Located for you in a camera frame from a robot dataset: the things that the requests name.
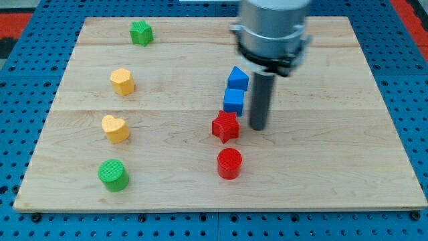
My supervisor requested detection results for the green star block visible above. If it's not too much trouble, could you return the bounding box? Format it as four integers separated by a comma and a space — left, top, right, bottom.
129, 20, 154, 46

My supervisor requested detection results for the green cylinder block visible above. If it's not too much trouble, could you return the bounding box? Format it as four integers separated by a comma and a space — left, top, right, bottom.
98, 159, 130, 192

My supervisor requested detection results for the yellow heart block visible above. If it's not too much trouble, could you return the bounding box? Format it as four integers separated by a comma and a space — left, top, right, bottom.
102, 115, 130, 144

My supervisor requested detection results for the red star block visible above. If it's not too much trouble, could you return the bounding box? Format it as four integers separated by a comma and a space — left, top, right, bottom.
211, 110, 240, 143

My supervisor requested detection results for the wooden board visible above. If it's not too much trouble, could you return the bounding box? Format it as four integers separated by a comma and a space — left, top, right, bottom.
14, 17, 427, 214

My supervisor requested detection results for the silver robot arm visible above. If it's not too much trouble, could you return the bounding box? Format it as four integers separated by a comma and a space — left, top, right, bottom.
230, 0, 312, 77

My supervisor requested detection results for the blue cube block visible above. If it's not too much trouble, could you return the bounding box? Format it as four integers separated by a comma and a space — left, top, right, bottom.
223, 88, 245, 116

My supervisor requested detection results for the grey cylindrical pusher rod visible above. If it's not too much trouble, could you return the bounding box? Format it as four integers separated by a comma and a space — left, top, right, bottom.
249, 72, 275, 131

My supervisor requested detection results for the blue triangle block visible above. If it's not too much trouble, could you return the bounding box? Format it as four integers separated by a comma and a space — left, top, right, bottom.
227, 66, 249, 92

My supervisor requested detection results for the yellow hexagon block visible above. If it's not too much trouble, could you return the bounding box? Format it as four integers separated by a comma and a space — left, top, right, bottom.
110, 68, 135, 96

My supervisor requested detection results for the red cylinder block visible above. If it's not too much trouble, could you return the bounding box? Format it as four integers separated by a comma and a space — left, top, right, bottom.
217, 148, 243, 179

